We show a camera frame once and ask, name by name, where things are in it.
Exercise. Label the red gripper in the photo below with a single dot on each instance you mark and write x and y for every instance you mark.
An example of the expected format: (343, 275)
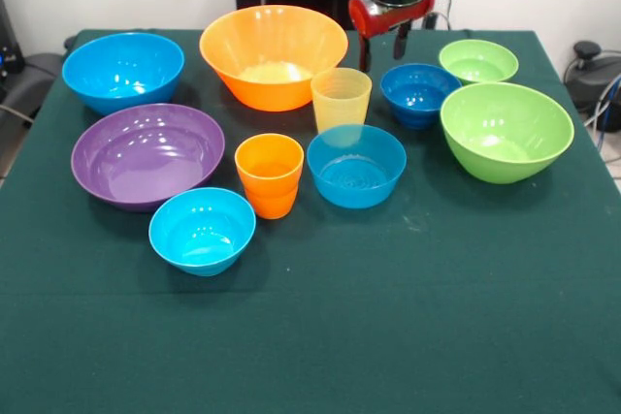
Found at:
(361, 16)

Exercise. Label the large blue bowl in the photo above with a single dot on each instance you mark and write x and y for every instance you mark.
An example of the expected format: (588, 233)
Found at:
(121, 70)

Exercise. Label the yellow cup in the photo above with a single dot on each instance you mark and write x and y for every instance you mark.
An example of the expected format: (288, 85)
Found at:
(339, 104)

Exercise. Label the dark green tablecloth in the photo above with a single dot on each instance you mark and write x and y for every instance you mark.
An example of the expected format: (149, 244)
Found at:
(339, 312)

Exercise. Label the orange cup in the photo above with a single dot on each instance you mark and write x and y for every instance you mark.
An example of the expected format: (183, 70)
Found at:
(269, 191)

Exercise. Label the translucent blue ridged bowl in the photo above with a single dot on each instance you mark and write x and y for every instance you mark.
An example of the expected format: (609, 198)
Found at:
(356, 186)

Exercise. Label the small green bowl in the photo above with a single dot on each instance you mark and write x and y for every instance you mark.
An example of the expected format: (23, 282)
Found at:
(478, 65)

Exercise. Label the small dark blue bowl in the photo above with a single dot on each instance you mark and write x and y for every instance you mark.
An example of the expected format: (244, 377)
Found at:
(417, 94)

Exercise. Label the small light blue bowl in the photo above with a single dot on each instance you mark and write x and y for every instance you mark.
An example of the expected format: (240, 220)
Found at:
(201, 234)

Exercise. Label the purple bowl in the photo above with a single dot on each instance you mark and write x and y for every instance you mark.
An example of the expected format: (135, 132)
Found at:
(145, 157)

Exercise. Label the large orange bowl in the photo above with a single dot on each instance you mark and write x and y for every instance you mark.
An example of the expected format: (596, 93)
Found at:
(271, 45)

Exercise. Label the dark grey seat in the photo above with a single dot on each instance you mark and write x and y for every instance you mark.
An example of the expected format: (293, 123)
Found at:
(39, 74)

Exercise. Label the large green bowl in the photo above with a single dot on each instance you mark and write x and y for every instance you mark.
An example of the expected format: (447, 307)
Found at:
(504, 133)

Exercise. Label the black power adapter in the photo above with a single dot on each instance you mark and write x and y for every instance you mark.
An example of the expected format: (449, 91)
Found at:
(431, 22)

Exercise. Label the black electronic device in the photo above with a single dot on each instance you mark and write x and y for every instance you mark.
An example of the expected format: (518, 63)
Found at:
(9, 55)

